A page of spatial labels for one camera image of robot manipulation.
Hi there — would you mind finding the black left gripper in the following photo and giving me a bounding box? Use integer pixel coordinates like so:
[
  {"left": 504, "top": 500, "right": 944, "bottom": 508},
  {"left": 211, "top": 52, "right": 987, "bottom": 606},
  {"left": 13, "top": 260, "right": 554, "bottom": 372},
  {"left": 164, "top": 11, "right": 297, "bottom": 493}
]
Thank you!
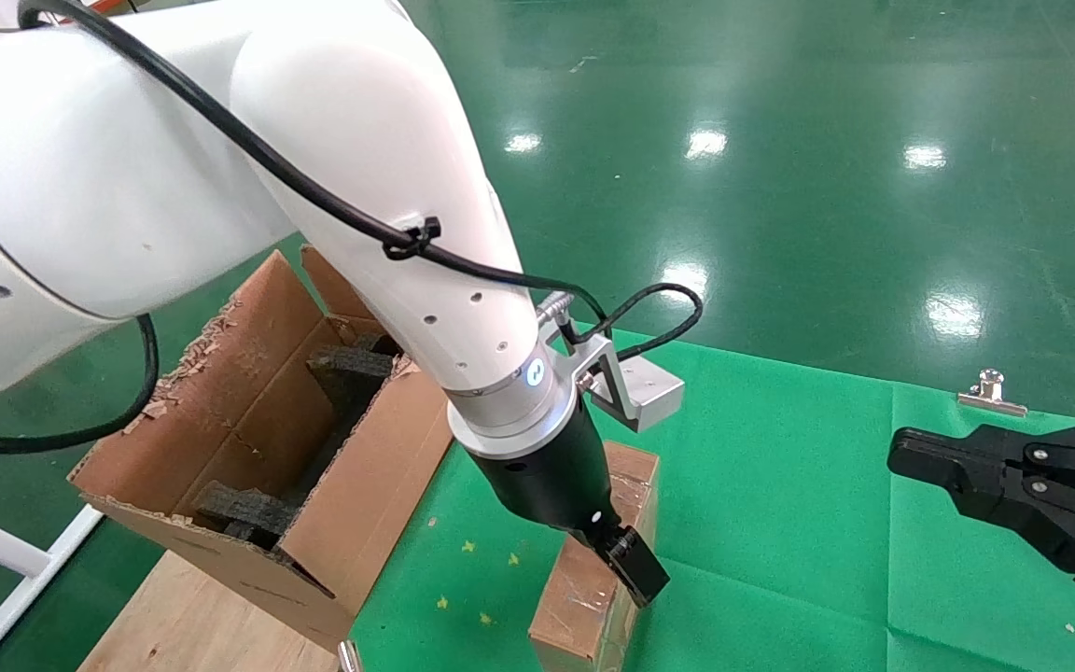
[{"left": 472, "top": 401, "right": 672, "bottom": 609}]

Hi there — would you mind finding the small brown cardboard box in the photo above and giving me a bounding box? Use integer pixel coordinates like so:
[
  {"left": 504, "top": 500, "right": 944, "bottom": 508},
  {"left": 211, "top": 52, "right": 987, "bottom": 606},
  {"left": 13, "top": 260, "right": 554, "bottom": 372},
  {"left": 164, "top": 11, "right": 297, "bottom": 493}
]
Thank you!
[{"left": 528, "top": 441, "right": 661, "bottom": 672}]

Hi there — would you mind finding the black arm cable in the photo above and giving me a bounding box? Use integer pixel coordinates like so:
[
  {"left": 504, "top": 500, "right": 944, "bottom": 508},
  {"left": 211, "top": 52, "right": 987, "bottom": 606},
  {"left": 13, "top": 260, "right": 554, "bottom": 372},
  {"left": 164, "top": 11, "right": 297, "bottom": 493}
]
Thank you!
[{"left": 0, "top": 0, "right": 705, "bottom": 455}]

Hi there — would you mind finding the large open cardboard carton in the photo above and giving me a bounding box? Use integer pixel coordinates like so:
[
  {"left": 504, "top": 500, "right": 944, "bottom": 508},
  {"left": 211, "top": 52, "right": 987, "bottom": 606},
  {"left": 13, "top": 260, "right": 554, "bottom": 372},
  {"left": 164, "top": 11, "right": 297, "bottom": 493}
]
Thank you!
[{"left": 68, "top": 245, "right": 455, "bottom": 654}]

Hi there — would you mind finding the green table cloth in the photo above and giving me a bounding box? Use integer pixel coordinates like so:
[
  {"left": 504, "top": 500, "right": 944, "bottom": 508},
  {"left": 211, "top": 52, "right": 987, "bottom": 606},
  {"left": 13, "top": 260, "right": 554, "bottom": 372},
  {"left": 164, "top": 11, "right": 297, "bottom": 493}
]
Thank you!
[{"left": 351, "top": 327, "right": 1075, "bottom": 672}]

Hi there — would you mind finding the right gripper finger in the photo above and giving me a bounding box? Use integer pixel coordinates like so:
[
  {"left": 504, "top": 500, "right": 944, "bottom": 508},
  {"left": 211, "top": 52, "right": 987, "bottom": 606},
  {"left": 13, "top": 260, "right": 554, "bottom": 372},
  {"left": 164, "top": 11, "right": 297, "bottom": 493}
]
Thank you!
[
  {"left": 887, "top": 416, "right": 1075, "bottom": 501},
  {"left": 890, "top": 464, "right": 1075, "bottom": 627}
]

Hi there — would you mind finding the silver bracket wrist camera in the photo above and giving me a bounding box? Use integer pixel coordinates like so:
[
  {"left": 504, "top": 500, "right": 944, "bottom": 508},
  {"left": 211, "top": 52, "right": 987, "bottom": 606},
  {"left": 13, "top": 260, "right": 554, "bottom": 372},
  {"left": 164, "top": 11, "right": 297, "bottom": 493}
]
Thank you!
[{"left": 537, "top": 291, "right": 686, "bottom": 433}]

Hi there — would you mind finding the white metal stand frame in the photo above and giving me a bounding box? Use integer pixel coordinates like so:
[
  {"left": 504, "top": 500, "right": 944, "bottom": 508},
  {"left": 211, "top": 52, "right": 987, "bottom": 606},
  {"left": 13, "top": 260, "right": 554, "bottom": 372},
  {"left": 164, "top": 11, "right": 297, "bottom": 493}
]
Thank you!
[{"left": 0, "top": 499, "right": 105, "bottom": 672}]

